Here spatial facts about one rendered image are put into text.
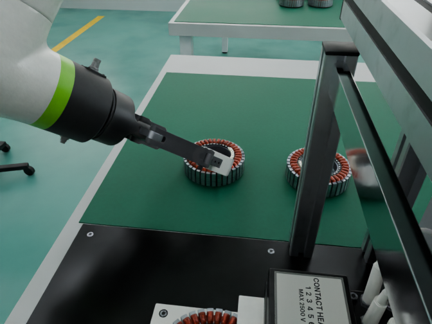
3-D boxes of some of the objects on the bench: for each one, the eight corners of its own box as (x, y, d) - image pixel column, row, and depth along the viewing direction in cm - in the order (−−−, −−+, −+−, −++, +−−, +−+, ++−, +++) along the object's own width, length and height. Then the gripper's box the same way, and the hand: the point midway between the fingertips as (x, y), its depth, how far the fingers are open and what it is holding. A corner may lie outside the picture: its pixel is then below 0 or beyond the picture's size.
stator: (181, 188, 65) (180, 171, 63) (186, 152, 74) (185, 136, 72) (245, 188, 65) (246, 171, 62) (242, 152, 74) (243, 136, 72)
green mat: (78, 223, 58) (78, 222, 58) (166, 72, 107) (166, 72, 107) (753, 283, 49) (754, 283, 49) (512, 89, 98) (512, 88, 98)
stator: (321, 155, 73) (324, 139, 71) (362, 188, 65) (367, 171, 63) (273, 170, 69) (275, 153, 67) (309, 207, 61) (313, 189, 59)
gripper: (157, 101, 41) (265, 155, 56) (71, 74, 58) (171, 121, 73) (131, 163, 41) (245, 201, 56) (52, 118, 58) (156, 156, 73)
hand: (198, 154), depth 64 cm, fingers open, 13 cm apart
